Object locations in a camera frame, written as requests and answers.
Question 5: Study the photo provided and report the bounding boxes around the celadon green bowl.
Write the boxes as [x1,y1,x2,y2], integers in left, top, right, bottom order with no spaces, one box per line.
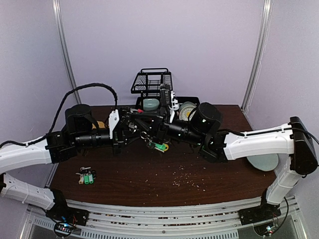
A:
[143,98,160,111]

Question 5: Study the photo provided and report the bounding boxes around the base circuit board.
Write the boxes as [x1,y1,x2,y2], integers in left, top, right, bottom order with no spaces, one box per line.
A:
[254,222,279,237]
[53,222,76,237]

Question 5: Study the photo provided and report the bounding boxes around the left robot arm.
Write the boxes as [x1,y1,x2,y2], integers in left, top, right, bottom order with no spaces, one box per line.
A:
[0,104,142,226]

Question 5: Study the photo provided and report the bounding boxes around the black wire dish rack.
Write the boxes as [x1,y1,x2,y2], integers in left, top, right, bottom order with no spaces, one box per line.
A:
[131,68,200,110]

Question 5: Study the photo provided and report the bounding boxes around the left aluminium frame post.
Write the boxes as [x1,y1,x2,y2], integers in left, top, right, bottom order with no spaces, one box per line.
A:
[52,0,77,89]

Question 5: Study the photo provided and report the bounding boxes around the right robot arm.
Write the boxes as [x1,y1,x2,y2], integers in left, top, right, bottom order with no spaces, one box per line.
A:
[130,102,319,225]

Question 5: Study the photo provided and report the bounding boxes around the green tagged key bunch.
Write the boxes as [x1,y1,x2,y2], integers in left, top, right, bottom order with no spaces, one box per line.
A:
[75,167,97,185]

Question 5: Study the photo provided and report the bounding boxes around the right aluminium frame post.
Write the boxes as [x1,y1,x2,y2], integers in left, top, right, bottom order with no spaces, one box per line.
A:
[241,0,273,114]

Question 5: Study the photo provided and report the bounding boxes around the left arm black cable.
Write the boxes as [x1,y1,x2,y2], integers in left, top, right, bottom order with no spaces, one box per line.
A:
[0,83,119,150]

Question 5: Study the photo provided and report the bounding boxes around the aluminium front rail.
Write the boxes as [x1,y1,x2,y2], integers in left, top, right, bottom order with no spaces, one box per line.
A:
[18,196,309,239]

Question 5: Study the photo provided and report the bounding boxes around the right base circuit board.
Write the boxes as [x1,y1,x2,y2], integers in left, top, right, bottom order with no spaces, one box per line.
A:
[254,222,279,237]

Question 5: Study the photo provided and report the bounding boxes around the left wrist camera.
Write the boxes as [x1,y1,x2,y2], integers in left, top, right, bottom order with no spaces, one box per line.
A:
[108,107,132,139]

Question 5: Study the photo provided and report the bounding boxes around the large keyring with red handle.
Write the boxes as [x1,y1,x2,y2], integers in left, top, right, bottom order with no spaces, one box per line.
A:
[128,107,169,154]

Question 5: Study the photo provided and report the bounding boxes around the pale green plate behind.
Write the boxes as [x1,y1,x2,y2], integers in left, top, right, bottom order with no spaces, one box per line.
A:
[180,102,196,108]

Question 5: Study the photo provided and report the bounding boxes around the yellow daisy plate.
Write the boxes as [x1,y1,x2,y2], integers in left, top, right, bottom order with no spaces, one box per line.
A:
[178,104,196,121]

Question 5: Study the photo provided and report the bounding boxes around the left base circuit board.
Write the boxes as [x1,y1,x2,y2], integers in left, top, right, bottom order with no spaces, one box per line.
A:
[53,222,76,237]

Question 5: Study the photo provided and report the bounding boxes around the aluminium frame post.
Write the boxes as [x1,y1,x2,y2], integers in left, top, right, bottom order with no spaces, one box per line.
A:
[241,0,273,114]
[52,0,77,89]

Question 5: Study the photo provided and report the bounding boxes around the light green flower plate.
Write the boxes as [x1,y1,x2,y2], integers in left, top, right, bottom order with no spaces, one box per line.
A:
[247,154,279,172]

